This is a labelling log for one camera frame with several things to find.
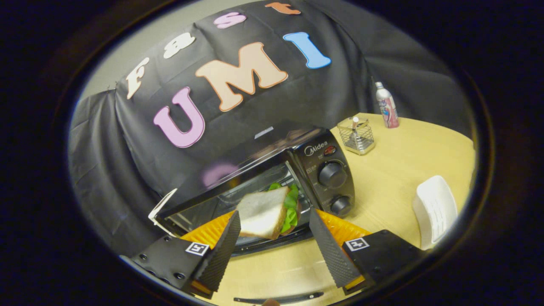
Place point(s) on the black toaster oven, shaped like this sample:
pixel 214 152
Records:
pixel 323 170

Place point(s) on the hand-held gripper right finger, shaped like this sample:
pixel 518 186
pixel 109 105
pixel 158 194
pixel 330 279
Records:
pixel 331 255

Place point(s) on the white plastic tray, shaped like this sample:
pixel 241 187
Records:
pixel 433 210

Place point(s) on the lettuce sandwich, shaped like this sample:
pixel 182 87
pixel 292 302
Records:
pixel 263 212

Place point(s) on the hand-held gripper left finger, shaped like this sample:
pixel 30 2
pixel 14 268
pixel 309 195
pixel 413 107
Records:
pixel 221 259

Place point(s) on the white pop-up toaster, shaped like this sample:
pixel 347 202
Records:
pixel 163 204

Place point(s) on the black backdrop cloth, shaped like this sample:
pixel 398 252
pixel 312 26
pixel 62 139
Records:
pixel 106 148

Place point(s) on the silver drink bottle pink label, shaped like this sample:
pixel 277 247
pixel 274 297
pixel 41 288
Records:
pixel 386 106

